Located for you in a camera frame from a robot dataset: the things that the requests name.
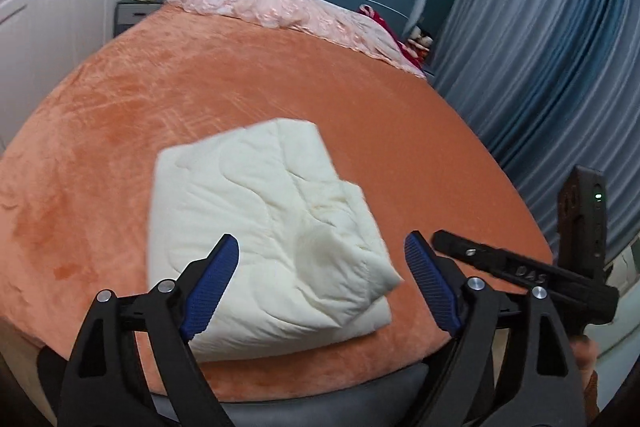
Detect dark bedside table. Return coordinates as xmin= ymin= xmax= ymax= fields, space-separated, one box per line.
xmin=113 ymin=0 xmax=163 ymax=37

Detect pink embroidered quilt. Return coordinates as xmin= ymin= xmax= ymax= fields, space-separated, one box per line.
xmin=165 ymin=0 xmax=424 ymax=78

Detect plush dolls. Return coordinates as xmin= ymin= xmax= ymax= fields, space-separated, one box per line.
xmin=406 ymin=35 xmax=433 ymax=62

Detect dark bed frame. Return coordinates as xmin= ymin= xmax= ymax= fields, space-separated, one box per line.
xmin=150 ymin=363 xmax=432 ymax=427

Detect orange plush bedspread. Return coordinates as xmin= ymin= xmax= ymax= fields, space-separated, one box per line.
xmin=0 ymin=3 xmax=554 ymax=403

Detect right hand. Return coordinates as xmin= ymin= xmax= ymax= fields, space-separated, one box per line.
xmin=570 ymin=335 xmax=598 ymax=379

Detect cream quilted jacket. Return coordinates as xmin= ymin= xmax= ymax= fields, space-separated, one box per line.
xmin=148 ymin=118 xmax=401 ymax=362

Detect grey-blue curtain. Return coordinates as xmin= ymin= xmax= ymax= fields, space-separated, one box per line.
xmin=431 ymin=0 xmax=639 ymax=257

